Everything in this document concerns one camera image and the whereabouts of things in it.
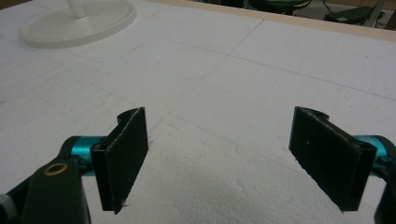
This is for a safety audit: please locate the dark bag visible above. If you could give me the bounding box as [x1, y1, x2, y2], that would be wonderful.
[323, 6, 375, 26]

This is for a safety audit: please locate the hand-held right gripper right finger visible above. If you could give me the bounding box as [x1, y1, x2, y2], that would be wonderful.
[288, 105, 396, 213]

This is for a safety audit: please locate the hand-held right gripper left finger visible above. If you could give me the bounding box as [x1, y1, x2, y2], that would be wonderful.
[60, 106, 149, 216]

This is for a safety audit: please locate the white round lamp base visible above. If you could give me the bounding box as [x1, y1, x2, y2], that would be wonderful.
[18, 0, 137, 49]

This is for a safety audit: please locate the metal stand leg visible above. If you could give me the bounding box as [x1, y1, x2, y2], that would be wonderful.
[364, 0, 389, 28]

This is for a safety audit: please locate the green office chair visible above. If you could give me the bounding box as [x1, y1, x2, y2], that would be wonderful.
[247, 0, 312, 16]

